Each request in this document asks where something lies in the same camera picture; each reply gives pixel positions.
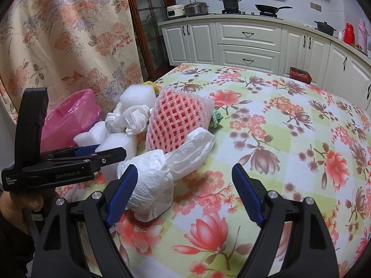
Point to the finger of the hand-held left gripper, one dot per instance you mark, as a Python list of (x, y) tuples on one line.
[(85, 149), (110, 155)]

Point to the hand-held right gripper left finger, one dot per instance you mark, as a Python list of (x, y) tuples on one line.
[(124, 191)]

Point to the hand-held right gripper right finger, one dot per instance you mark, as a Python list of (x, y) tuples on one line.
[(249, 191)]

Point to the white plastic bag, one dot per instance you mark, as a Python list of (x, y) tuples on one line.
[(156, 179)]

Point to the pink lined waste bin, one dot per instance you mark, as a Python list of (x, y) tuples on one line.
[(69, 115)]

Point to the white tissue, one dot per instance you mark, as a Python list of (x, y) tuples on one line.
[(130, 121)]

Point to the large white foam block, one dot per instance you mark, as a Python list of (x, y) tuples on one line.
[(136, 95)]

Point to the pink foam fruit net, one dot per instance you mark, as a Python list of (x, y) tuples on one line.
[(174, 118)]

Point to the green white wrapper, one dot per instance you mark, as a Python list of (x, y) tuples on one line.
[(216, 118)]

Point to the yellow sponge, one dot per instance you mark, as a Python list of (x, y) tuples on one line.
[(152, 85)]

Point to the person's left hand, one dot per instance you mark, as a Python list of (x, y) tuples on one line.
[(17, 205)]

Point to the floral curtain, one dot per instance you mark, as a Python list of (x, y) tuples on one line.
[(72, 34)]

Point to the red floor waste bin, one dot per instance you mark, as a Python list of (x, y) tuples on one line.
[(300, 75)]

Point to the white kitchen cabinets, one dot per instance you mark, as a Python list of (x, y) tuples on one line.
[(249, 46)]

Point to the white rice cooker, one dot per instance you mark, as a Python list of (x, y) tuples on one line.
[(175, 11)]

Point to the steel pressure cooker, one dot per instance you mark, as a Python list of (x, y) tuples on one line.
[(196, 8)]

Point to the gas stove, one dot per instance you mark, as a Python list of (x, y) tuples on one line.
[(249, 13)]

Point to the black casserole pot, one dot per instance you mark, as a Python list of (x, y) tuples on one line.
[(325, 28)]

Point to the small white cup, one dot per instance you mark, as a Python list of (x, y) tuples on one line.
[(340, 34)]

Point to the black frying pan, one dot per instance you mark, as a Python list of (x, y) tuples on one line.
[(268, 8)]

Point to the red thermos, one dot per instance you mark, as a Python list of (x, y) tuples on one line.
[(349, 33)]

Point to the black stock pot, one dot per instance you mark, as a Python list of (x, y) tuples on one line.
[(230, 3)]

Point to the pink thermos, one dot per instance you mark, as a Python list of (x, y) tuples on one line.
[(363, 36)]

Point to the wall socket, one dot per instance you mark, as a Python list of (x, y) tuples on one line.
[(316, 6)]

